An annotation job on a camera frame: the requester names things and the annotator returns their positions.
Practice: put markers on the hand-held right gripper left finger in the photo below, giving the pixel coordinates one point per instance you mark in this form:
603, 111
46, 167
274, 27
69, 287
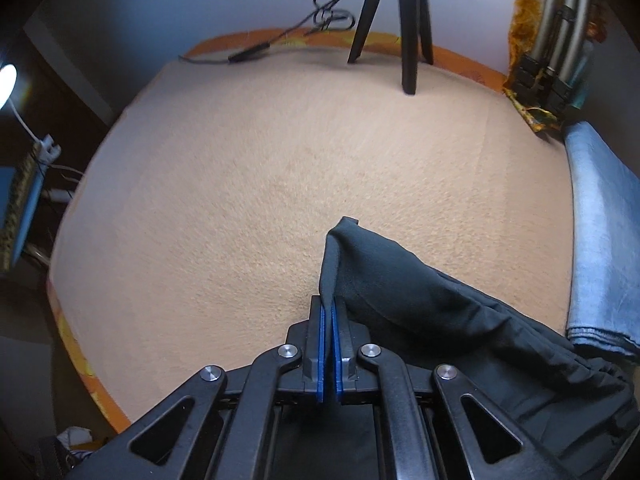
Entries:
320, 350

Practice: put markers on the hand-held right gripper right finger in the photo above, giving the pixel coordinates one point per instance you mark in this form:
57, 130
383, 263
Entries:
336, 350

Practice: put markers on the dark grey pants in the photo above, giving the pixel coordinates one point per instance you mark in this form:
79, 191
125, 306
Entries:
425, 300

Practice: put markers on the peach fleece blanket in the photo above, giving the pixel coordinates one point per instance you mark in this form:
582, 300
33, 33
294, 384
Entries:
225, 185

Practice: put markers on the white cloth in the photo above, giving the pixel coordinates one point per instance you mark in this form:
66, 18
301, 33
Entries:
75, 435

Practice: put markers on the folded blue jeans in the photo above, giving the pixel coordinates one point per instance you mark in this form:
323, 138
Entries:
600, 220

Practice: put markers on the orange bed sheet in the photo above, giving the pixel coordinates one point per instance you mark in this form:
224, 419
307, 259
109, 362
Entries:
450, 62

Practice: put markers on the blue plastic chair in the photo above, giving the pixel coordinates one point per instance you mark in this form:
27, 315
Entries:
30, 216

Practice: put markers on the black tripod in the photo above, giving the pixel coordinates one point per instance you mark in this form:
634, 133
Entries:
410, 35

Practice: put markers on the leopard print cushion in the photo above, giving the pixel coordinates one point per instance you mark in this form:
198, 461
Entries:
20, 185

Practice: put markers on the orange patterned curtain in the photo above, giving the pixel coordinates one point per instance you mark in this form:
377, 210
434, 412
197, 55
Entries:
522, 20

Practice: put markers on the grey metal tube rack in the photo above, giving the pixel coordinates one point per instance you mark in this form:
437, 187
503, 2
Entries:
555, 25

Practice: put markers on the white clamp lamp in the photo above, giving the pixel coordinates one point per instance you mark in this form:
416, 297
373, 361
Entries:
6, 82

